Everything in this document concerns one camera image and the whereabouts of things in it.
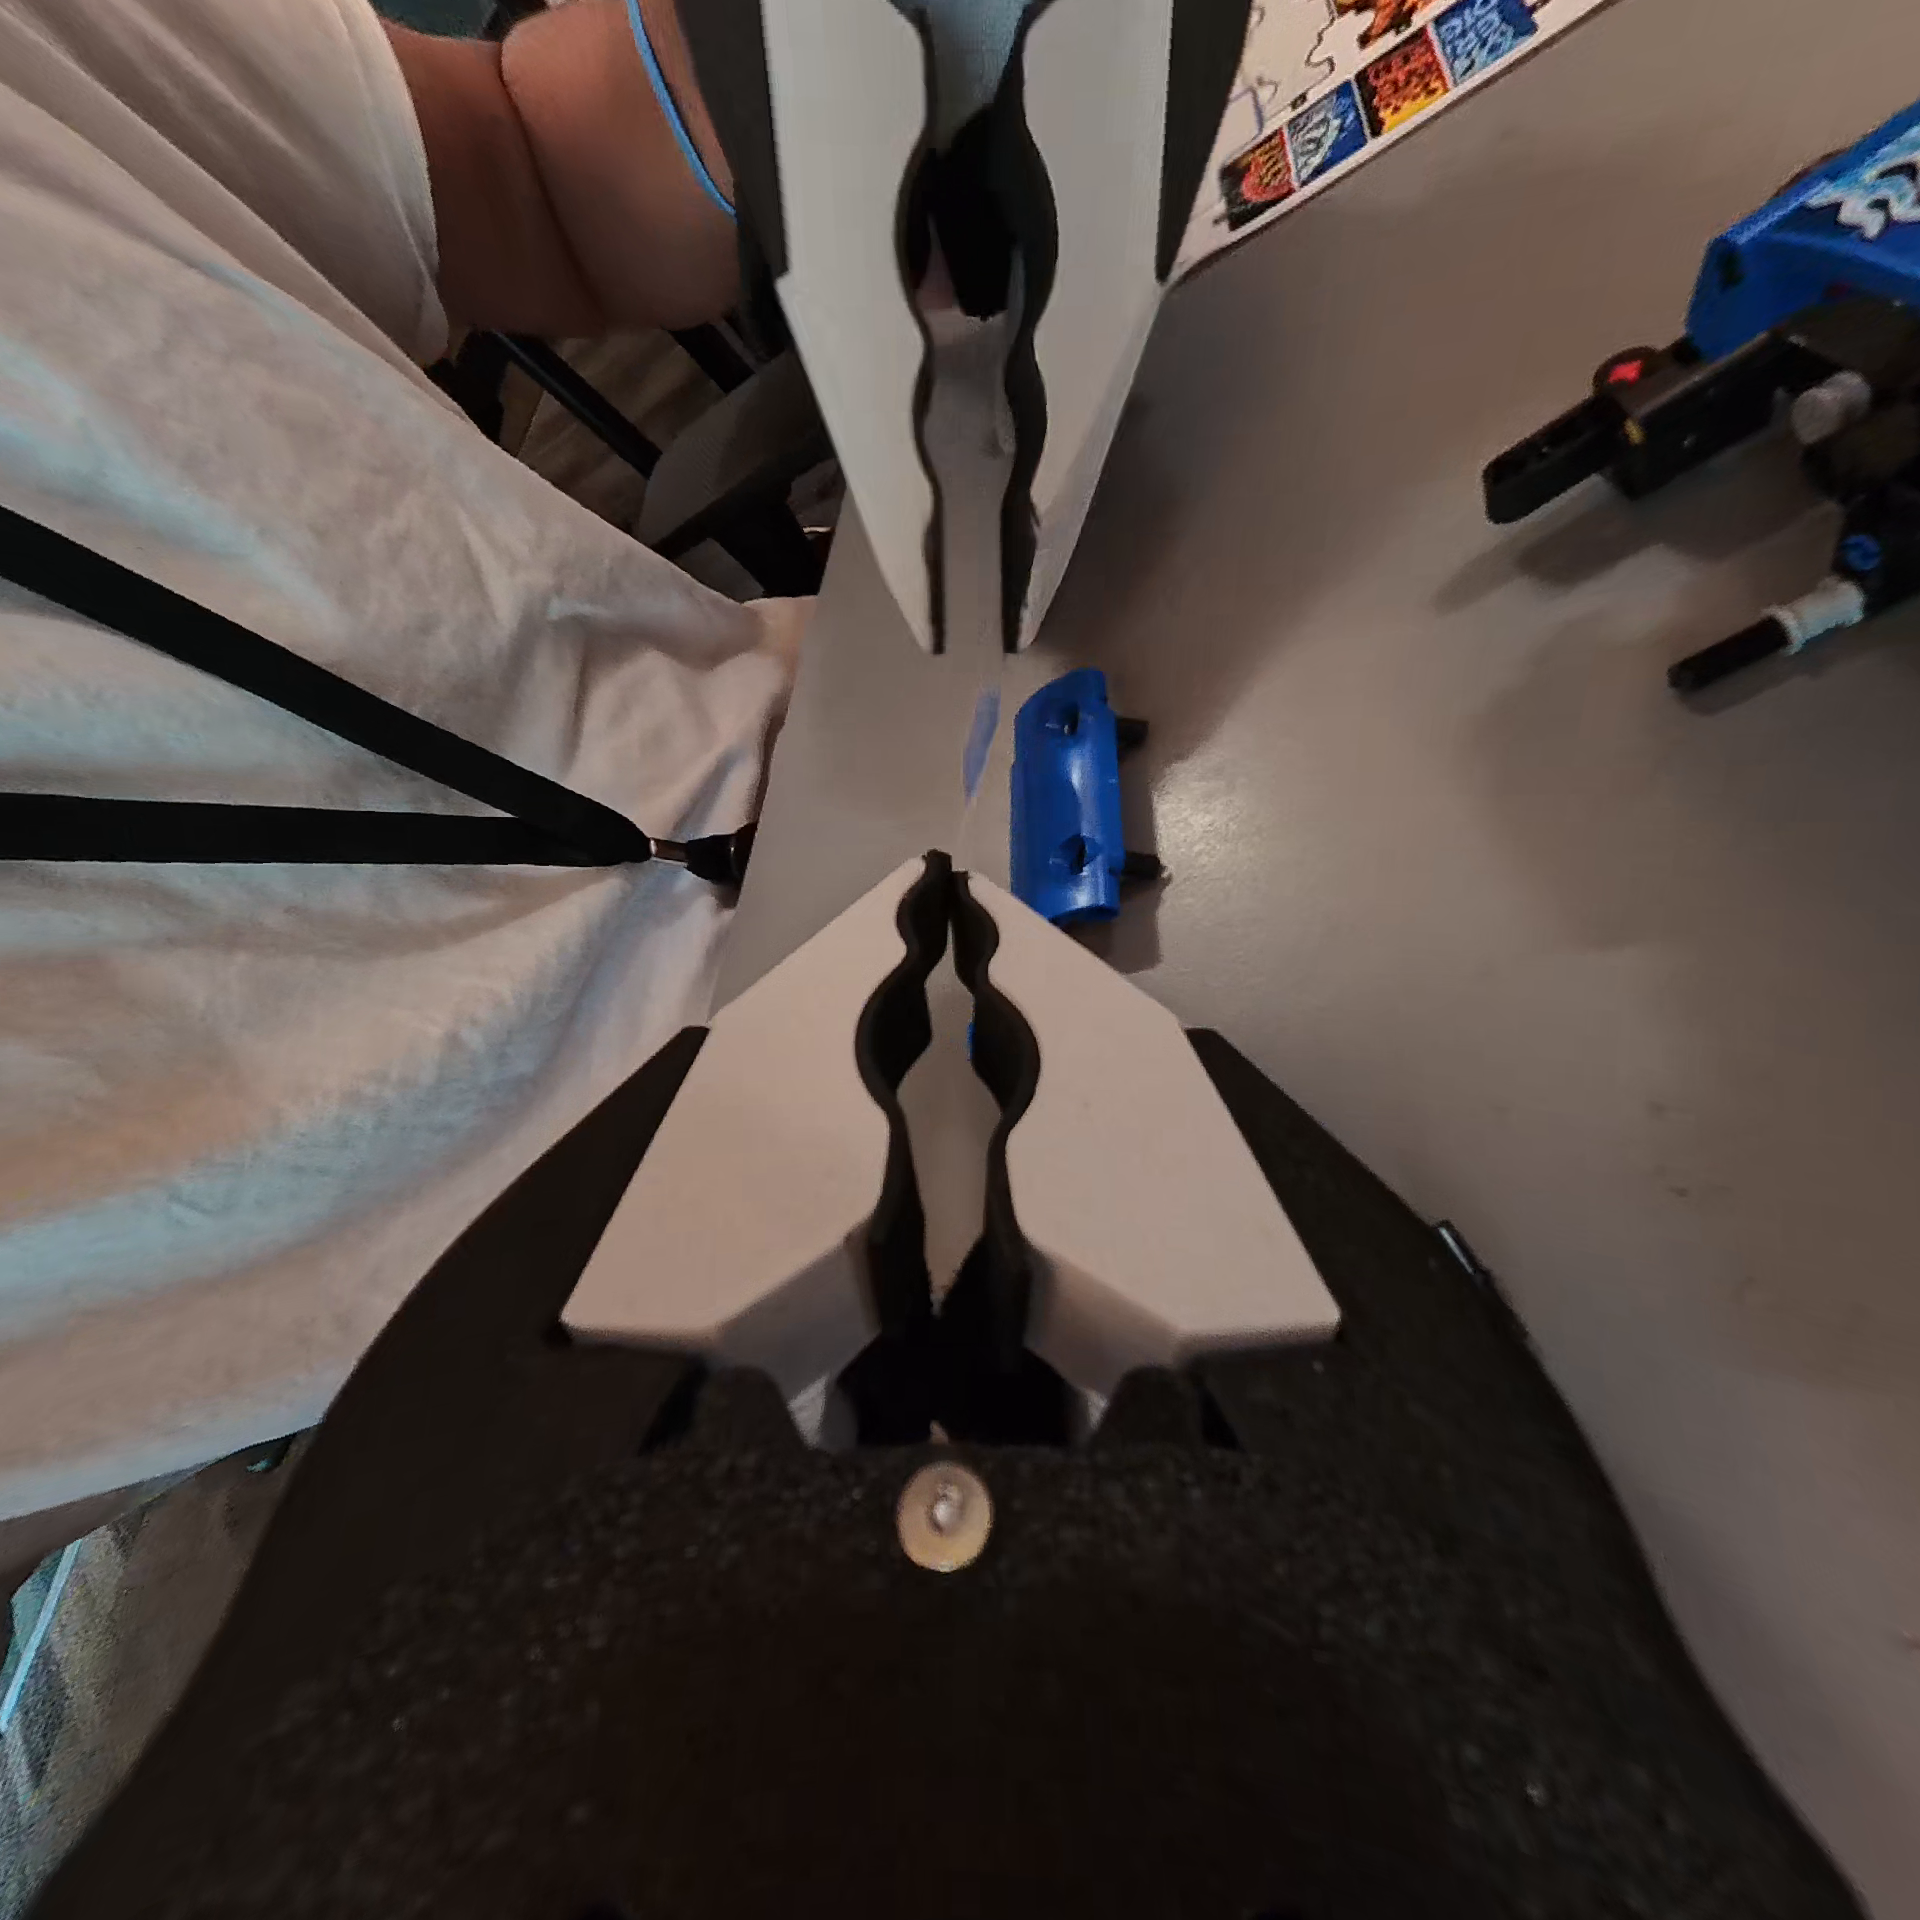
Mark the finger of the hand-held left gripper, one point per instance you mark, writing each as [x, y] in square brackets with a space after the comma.
[849, 224]
[1103, 224]

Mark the white shirt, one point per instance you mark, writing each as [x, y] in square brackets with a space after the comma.
[300, 1080]

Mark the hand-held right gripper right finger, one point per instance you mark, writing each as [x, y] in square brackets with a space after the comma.
[1155, 1184]

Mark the grey chair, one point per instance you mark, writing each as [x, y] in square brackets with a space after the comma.
[720, 464]

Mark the blue curved lego panel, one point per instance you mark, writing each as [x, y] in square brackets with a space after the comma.
[1060, 810]

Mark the person's left forearm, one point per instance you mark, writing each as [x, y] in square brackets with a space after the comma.
[569, 164]

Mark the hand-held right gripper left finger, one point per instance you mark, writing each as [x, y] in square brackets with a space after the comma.
[750, 1184]

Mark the printed sticker sheet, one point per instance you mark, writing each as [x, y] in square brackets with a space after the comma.
[1349, 105]

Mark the blue black lego vehicle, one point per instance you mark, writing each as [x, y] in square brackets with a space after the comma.
[1769, 389]

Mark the blue wristband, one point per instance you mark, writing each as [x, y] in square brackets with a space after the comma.
[683, 112]

